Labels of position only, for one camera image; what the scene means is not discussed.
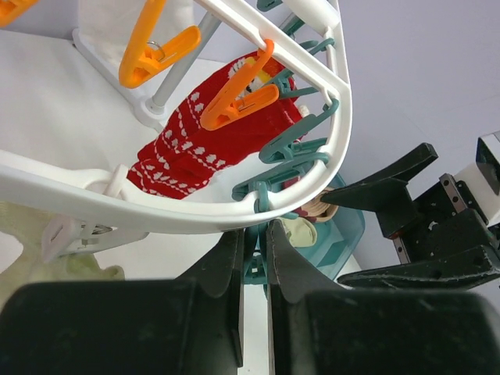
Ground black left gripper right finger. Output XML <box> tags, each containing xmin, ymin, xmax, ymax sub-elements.
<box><xmin>266</xmin><ymin>220</ymin><xmax>499</xmax><ymax>374</ymax></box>

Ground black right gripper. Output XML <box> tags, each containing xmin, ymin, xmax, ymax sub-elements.
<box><xmin>321</xmin><ymin>142</ymin><xmax>499</xmax><ymax>290</ymax></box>

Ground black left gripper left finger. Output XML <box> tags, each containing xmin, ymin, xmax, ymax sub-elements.
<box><xmin>1</xmin><ymin>230</ymin><xmax>245</xmax><ymax>374</ymax></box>

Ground striped pink purple sock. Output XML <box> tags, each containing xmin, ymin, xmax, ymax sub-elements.
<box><xmin>295</xmin><ymin>187</ymin><xmax>338</xmax><ymax>223</ymax></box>

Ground white round clip hanger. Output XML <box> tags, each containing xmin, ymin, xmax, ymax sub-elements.
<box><xmin>0</xmin><ymin>0</ymin><xmax>353</xmax><ymax>288</ymax></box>

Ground cream sock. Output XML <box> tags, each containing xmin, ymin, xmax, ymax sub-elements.
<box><xmin>1</xmin><ymin>202</ymin><xmax>125</xmax><ymax>305</ymax></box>
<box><xmin>280</xmin><ymin>217</ymin><xmax>317</xmax><ymax>248</ymax></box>

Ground teal plastic basin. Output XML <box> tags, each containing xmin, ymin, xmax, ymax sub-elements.
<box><xmin>287</xmin><ymin>175</ymin><xmax>366</xmax><ymax>280</ymax></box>

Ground red patterned sock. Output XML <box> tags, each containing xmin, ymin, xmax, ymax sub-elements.
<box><xmin>127</xmin><ymin>52</ymin><xmax>309</xmax><ymax>199</ymax></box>

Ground white metal drying rack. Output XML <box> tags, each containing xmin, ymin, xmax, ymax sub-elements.
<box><xmin>73</xmin><ymin>1</ymin><xmax>221</xmax><ymax>132</ymax></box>

